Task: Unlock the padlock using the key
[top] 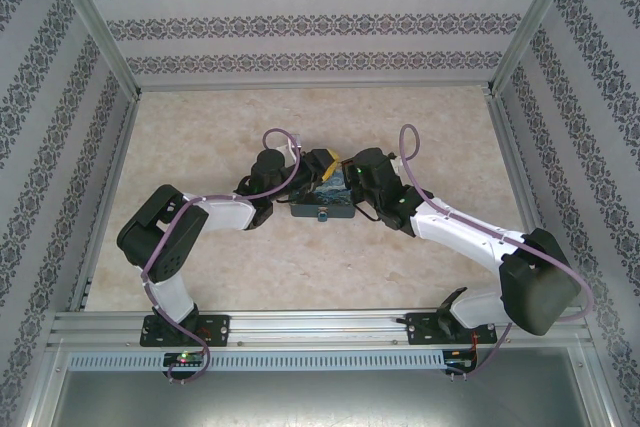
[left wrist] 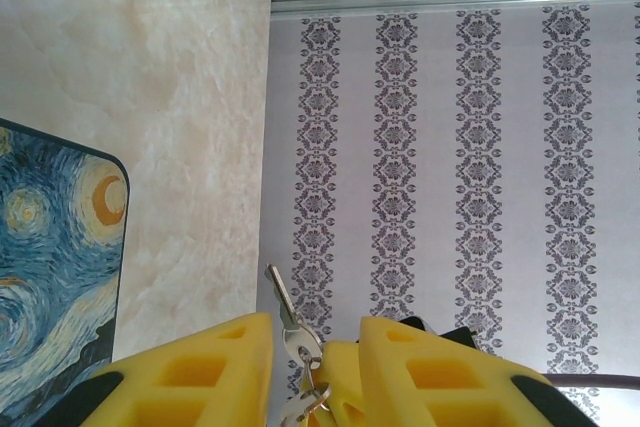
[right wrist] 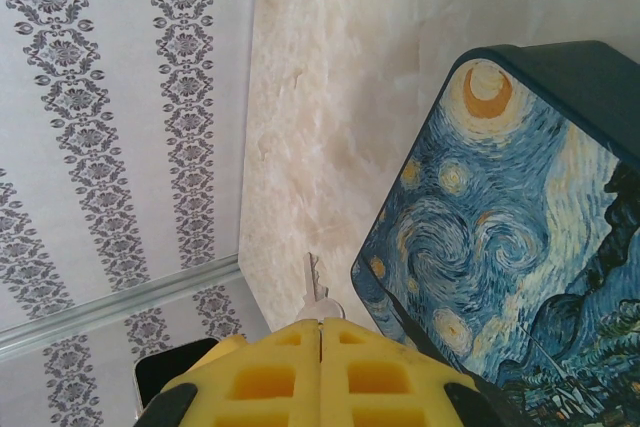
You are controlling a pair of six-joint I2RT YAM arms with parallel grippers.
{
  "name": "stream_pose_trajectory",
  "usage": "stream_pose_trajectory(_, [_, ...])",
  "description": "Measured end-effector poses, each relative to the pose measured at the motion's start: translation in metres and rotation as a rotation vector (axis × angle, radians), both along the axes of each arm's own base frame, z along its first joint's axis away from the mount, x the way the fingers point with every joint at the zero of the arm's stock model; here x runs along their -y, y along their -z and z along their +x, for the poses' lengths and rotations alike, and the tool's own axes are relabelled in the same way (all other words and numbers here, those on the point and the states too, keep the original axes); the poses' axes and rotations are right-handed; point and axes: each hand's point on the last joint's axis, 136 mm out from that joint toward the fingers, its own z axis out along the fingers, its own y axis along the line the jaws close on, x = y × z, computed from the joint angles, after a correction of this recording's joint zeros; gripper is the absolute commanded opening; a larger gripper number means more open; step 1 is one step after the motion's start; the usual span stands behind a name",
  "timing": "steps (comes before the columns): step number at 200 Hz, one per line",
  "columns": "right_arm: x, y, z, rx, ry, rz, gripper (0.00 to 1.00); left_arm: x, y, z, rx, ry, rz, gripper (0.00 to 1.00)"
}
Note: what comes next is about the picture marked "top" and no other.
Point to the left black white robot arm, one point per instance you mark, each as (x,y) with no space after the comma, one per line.
(225,212)

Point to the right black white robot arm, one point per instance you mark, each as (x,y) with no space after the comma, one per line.
(465,232)

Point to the grey sheet metal panel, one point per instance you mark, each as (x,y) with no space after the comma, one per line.
(320,397)

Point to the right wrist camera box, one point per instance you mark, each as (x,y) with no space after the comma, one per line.
(398,163)

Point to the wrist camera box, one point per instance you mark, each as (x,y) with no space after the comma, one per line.
(398,163)
(290,149)

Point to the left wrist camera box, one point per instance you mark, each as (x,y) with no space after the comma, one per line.
(290,149)

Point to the right aluminium side rail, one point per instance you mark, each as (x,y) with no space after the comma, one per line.
(515,157)

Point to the aluminium side rail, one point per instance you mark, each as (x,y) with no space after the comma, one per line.
(112,187)
(515,157)

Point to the aluminium mounting rail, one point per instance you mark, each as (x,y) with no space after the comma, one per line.
(315,327)

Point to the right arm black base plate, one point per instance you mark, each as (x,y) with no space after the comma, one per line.
(420,329)

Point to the left aluminium side rail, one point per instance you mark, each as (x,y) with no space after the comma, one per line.
(112,187)

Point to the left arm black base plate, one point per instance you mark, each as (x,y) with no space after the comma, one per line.
(220,329)

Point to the right aluminium frame post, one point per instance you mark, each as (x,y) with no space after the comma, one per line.
(532,22)

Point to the aluminium frame post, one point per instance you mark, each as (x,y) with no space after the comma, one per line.
(532,22)
(95,22)

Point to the left aluminium frame post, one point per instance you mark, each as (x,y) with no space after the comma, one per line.
(95,22)

